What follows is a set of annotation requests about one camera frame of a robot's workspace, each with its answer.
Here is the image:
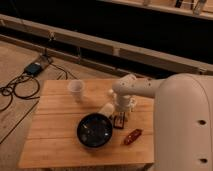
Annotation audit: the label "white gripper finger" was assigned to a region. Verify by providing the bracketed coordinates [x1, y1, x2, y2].
[114, 111, 120, 120]
[124, 112, 130, 121]

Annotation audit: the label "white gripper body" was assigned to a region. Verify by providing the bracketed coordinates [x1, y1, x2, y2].
[114, 95, 136, 112]

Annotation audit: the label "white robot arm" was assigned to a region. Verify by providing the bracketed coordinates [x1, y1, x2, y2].
[112, 73, 213, 171]

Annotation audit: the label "red shiny wrapped snack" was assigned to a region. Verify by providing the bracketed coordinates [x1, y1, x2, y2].
[124, 129, 143, 145]

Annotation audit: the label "black round bowl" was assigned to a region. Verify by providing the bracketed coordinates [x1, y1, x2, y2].
[76, 113, 113, 148]

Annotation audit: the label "wooden table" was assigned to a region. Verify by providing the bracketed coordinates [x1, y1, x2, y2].
[19, 79, 153, 168]

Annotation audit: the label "black power adapter box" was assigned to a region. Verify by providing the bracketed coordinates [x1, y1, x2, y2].
[24, 63, 42, 76]

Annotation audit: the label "black floor cables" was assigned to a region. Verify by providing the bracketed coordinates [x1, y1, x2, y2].
[0, 54, 69, 113]

